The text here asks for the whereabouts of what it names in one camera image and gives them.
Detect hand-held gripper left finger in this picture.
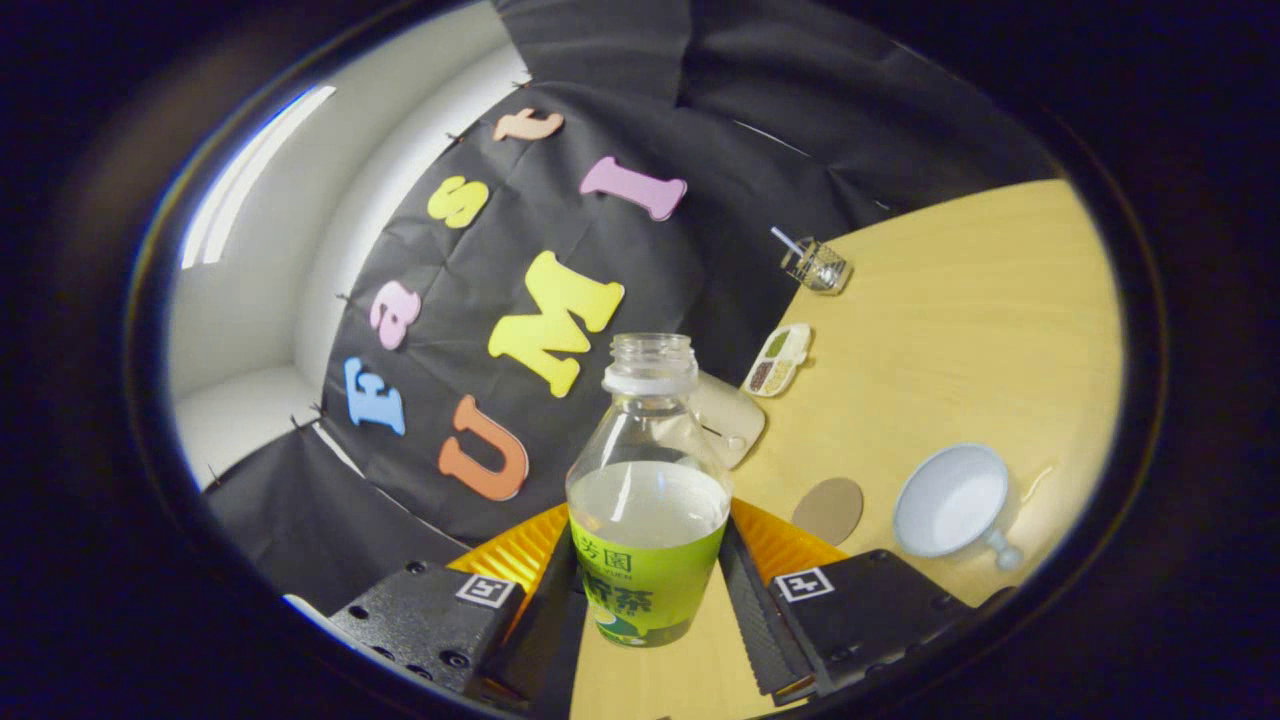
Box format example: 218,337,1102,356
328,503,578,713

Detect round brown coaster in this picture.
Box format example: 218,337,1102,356
791,477,865,547

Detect wooden table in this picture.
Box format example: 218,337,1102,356
568,178,1126,720

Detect pale blue cup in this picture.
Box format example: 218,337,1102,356
892,443,1025,572

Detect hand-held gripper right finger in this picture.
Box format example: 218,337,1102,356
716,498,1013,707

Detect wire mesh holder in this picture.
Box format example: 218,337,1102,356
780,237,853,295

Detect clear juice bottle green label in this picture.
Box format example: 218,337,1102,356
565,333,733,648

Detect cream toaster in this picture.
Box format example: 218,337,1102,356
688,370,767,470

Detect white divided snack tray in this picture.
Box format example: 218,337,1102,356
742,322,813,398

